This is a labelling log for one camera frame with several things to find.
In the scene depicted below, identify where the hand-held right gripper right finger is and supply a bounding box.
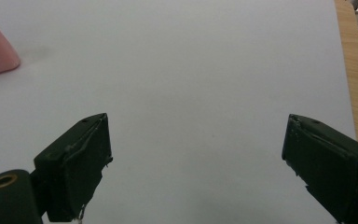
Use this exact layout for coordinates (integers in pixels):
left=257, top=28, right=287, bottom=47
left=281, top=113, right=358, bottom=224

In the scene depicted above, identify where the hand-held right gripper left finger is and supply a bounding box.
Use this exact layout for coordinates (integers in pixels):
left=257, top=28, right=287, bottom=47
left=30, top=112, right=114, bottom=223

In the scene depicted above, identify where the white table mat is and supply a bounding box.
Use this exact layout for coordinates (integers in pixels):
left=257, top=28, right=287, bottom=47
left=0, top=0, right=358, bottom=224

